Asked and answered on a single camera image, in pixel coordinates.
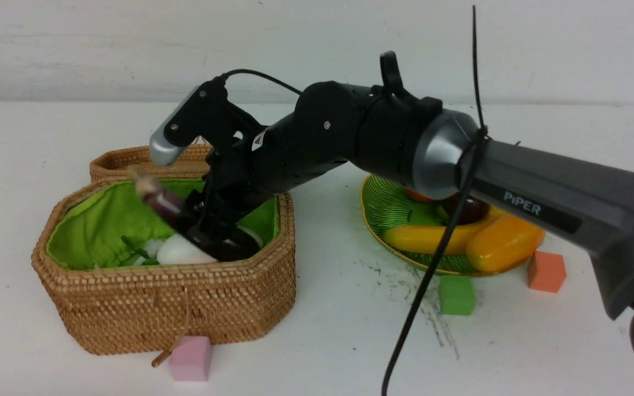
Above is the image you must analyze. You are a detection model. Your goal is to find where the yellow banana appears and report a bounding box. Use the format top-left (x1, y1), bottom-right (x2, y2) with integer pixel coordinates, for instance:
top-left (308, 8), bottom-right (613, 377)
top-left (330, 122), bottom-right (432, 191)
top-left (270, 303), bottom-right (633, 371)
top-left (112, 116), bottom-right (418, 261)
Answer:
top-left (381, 205), bottom-right (506, 255)

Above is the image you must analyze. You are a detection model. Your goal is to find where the salmon orange foam cube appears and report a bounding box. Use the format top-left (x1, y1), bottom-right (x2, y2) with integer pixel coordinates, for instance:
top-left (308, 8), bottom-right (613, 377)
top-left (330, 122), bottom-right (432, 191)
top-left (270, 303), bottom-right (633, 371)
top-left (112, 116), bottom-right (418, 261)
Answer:
top-left (527, 251), bottom-right (567, 293)

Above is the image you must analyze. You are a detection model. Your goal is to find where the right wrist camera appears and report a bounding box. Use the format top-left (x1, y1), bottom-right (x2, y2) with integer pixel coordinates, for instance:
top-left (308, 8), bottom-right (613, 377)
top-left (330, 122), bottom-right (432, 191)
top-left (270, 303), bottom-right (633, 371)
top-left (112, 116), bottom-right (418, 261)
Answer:
top-left (149, 76), bottom-right (265, 167)

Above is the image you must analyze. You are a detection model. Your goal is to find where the white radish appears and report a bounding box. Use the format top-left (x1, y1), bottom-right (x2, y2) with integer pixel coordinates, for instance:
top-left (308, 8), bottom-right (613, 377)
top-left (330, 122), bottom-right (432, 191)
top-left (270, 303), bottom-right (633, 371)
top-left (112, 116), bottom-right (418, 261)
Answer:
top-left (155, 225), bottom-right (265, 266)

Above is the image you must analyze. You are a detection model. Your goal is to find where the woven wicker basket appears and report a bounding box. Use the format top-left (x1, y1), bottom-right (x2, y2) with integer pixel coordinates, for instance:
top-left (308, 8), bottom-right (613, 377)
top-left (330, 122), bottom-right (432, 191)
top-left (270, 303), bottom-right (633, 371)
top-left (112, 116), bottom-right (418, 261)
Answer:
top-left (32, 178), bottom-right (297, 355)

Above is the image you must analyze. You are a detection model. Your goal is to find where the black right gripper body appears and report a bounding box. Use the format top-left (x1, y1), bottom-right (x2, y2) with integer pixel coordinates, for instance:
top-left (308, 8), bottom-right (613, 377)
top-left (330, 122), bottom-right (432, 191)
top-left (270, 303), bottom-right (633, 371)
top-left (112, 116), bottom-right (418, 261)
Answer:
top-left (186, 124), bottom-right (285, 245)

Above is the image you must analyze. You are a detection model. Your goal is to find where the purple eggplant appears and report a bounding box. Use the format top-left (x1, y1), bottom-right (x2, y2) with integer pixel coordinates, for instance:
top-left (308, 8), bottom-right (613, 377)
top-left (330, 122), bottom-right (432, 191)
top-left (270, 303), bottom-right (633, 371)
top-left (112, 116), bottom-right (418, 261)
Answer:
top-left (127, 168), bottom-right (263, 262)

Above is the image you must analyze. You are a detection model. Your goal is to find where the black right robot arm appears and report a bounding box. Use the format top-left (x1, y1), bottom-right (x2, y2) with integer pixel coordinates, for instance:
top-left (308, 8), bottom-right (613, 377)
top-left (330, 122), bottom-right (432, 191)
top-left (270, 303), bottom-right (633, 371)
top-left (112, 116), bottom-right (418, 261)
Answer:
top-left (164, 78), bottom-right (634, 351)

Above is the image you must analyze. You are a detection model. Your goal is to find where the green foam cube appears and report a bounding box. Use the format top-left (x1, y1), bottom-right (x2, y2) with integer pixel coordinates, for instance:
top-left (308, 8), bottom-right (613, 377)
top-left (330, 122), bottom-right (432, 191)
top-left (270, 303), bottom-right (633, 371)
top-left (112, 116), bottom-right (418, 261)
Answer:
top-left (438, 275), bottom-right (476, 316)

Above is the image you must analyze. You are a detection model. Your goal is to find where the orange persimmon with leaf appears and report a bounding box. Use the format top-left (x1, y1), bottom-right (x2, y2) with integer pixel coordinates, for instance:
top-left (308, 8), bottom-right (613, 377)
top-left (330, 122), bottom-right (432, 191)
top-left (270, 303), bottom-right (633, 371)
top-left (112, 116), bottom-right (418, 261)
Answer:
top-left (403, 188), bottom-right (435, 205)

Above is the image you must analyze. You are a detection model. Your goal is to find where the black right camera cable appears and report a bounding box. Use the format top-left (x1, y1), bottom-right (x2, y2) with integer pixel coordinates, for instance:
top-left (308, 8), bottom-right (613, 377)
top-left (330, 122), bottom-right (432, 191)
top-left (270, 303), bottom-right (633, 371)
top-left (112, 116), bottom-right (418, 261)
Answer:
top-left (215, 4), bottom-right (489, 396)

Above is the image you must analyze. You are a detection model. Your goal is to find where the pink foam cube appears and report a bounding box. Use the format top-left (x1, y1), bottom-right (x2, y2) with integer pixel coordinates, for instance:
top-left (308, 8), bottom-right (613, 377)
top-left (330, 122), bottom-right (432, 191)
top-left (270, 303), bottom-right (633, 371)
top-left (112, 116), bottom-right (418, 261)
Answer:
top-left (169, 336), bottom-right (213, 382)

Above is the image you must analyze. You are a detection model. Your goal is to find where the yellow orange mango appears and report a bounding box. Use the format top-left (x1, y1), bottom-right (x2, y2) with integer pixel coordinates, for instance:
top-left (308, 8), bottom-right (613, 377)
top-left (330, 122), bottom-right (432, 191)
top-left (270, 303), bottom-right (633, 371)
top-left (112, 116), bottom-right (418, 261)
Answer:
top-left (465, 214), bottom-right (545, 274)

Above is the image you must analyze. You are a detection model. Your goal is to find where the dark purple mangosteen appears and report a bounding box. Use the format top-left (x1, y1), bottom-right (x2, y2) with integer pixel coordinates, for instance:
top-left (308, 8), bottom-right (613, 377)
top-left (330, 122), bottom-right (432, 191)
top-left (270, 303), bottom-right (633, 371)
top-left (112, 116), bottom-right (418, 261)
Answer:
top-left (439, 192), bottom-right (490, 226)

